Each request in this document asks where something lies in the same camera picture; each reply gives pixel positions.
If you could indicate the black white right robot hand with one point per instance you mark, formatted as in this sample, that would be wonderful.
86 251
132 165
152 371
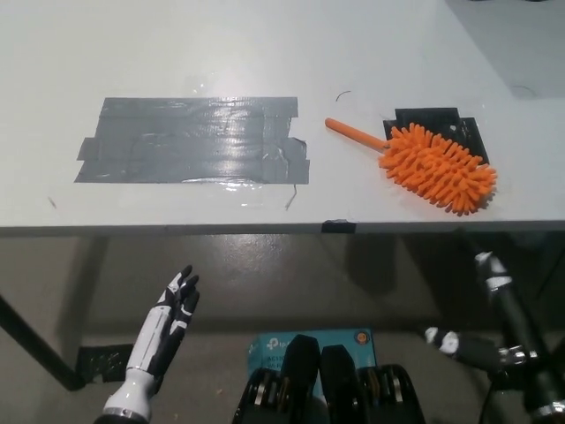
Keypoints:
514 318

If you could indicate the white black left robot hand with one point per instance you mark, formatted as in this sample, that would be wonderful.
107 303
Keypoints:
152 335

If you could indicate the orange microfibre duster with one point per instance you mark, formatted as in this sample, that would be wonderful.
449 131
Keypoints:
434 168

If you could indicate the black robot torso blocks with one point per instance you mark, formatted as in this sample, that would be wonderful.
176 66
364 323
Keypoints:
335 388

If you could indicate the black metal table leg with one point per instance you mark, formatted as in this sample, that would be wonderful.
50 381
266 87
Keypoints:
44 349

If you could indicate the teal cardboard router box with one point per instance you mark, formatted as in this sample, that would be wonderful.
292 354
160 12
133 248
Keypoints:
342 339

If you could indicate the small black tape strip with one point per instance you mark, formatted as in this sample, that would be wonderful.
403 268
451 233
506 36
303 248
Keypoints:
338 226

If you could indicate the large black tape patch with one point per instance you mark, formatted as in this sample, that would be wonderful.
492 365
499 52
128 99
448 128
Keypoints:
424 117

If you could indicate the grey duct tape patch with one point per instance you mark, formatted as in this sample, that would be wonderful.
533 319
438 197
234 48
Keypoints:
194 141

